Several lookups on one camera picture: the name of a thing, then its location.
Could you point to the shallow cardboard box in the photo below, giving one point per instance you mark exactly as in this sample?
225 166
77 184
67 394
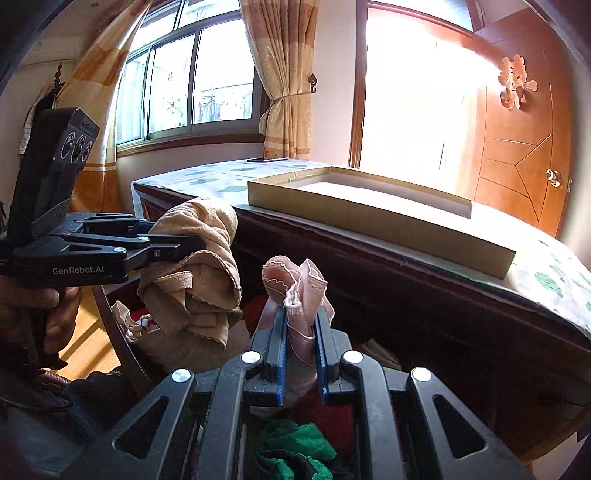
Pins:
369 230

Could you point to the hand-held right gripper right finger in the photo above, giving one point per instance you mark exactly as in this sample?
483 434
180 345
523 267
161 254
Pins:
322 364

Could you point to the hanging clothes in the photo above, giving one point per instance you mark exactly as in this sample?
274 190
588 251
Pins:
34 124

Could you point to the black phone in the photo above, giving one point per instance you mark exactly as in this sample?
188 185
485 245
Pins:
268 159

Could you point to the wooden coat rack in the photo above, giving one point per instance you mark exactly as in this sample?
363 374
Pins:
57 76

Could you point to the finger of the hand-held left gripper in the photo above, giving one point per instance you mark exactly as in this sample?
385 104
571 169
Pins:
175 247
115 224

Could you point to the wooden door frame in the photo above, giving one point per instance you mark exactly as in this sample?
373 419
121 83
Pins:
358 92

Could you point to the person's dark jacket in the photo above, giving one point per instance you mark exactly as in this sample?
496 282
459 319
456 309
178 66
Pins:
69 424

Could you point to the curtain tieback hook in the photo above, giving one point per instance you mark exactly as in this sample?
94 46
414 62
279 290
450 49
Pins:
314 82

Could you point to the white cloth with red trim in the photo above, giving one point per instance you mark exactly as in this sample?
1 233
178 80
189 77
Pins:
131 323

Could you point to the person's left hand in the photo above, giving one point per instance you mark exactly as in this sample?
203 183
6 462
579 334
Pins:
60 318

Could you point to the green underwear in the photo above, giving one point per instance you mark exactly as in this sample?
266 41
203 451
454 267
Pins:
295 443

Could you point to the brown wooden door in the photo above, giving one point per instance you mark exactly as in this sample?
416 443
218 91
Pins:
517 161

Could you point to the clothes on outdoor line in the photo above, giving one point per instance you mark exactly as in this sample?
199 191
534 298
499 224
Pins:
212 108

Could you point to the tied beige curtain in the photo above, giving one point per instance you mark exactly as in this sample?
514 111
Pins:
286 120

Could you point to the beige underwear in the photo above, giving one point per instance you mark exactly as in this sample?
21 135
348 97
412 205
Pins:
203 286

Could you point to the orange-banded beige curtain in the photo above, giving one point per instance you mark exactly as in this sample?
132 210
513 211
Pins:
97 83

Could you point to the dark wooden desk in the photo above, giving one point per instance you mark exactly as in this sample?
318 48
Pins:
415 314

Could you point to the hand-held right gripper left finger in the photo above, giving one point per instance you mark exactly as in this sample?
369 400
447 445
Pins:
281 369

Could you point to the sliding glass window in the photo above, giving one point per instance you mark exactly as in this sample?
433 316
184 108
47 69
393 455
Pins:
217 69

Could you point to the white air conditioner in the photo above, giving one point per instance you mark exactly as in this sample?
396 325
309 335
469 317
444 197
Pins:
46 55

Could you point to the paper door decoration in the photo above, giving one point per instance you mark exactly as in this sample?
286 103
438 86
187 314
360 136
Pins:
512 81

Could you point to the brass door knob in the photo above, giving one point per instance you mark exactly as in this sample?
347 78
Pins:
553 177

